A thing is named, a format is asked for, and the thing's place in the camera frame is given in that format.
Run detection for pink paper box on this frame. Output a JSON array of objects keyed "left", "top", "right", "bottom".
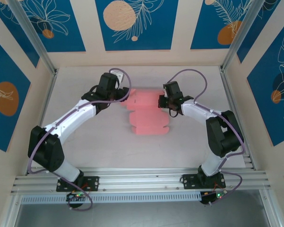
[{"left": 120, "top": 88, "right": 170, "bottom": 136}]

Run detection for blue poster with peach circle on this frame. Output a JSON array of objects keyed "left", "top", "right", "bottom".
[{"left": 95, "top": 0, "right": 179, "bottom": 52}]

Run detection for grey metal sheet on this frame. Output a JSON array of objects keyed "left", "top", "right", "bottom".
[{"left": 14, "top": 203, "right": 275, "bottom": 227}]

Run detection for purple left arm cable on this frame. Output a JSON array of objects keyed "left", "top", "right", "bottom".
[{"left": 27, "top": 68, "right": 133, "bottom": 211}]

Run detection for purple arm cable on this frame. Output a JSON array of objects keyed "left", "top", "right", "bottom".
[
  {"left": 27, "top": 68, "right": 133, "bottom": 211},
  {"left": 164, "top": 68, "right": 246, "bottom": 206}
]

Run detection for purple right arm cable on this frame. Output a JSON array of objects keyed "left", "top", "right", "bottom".
[{"left": 164, "top": 68, "right": 246, "bottom": 206}]

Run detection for aluminium table side rail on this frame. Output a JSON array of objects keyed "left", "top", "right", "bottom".
[
  {"left": 219, "top": 66, "right": 256, "bottom": 171},
  {"left": 25, "top": 70, "right": 59, "bottom": 175}
]

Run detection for blue floral wall poster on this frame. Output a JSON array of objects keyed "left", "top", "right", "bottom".
[
  {"left": 0, "top": 0, "right": 40, "bottom": 69},
  {"left": 190, "top": 0, "right": 251, "bottom": 50},
  {"left": 236, "top": 0, "right": 282, "bottom": 64},
  {"left": 0, "top": 33, "right": 32, "bottom": 152},
  {"left": 21, "top": 0, "right": 87, "bottom": 53},
  {"left": 247, "top": 22, "right": 284, "bottom": 147}
]

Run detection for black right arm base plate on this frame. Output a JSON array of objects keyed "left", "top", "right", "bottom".
[{"left": 181, "top": 174, "right": 226, "bottom": 190}]

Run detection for aluminium mounting rail beam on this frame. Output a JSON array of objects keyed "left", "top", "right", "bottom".
[{"left": 10, "top": 167, "right": 272, "bottom": 195}]

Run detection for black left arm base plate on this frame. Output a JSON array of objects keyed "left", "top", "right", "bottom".
[{"left": 56, "top": 176, "right": 100, "bottom": 192}]

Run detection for aluminium corner post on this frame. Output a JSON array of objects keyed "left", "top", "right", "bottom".
[
  {"left": 8, "top": 0, "right": 59, "bottom": 76},
  {"left": 221, "top": 0, "right": 281, "bottom": 71}
]

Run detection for grey slotted cable duct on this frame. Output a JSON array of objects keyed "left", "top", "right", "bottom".
[{"left": 20, "top": 192, "right": 202, "bottom": 204}]

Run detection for aluminium frame bar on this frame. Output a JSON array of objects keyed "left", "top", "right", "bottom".
[
  {"left": 259, "top": 189, "right": 284, "bottom": 227},
  {"left": 0, "top": 189, "right": 23, "bottom": 227}
]

